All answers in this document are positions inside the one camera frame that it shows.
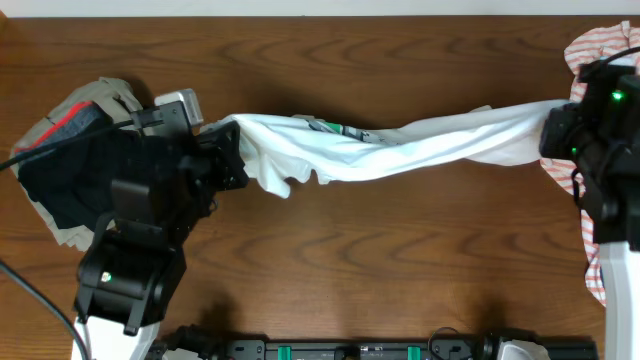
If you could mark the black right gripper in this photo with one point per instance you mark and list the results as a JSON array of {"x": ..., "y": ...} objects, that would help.
[{"x": 560, "y": 122}]

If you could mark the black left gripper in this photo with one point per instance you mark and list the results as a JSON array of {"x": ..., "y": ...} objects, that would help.
[{"x": 221, "y": 153}]

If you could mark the white t-shirt green logo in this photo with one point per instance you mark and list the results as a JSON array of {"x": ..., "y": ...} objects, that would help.
[{"x": 278, "y": 148}]

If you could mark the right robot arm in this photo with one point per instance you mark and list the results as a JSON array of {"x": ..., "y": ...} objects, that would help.
[{"x": 600, "y": 135}]

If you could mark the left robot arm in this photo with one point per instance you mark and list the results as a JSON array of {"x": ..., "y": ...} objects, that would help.
[{"x": 167, "y": 181}]

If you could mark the folded khaki garment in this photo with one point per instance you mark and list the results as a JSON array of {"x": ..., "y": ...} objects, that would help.
[{"x": 115, "y": 97}]

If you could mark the folded black garment red waistband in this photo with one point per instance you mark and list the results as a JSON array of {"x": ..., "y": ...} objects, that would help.
[{"x": 74, "y": 182}]

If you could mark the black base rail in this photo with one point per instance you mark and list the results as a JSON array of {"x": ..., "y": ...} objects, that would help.
[{"x": 445, "y": 343}]

